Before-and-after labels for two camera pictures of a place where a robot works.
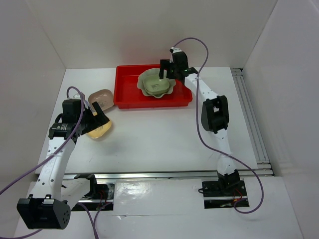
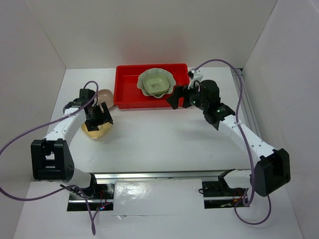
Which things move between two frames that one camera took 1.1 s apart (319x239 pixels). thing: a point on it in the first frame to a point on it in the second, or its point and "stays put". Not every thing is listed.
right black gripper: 164,64 to 179,91
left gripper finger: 102,119 to 106,112
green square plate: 154,85 stays put
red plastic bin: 126,94 stays put
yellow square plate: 100,131 stays put
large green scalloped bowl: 149,81 stays put
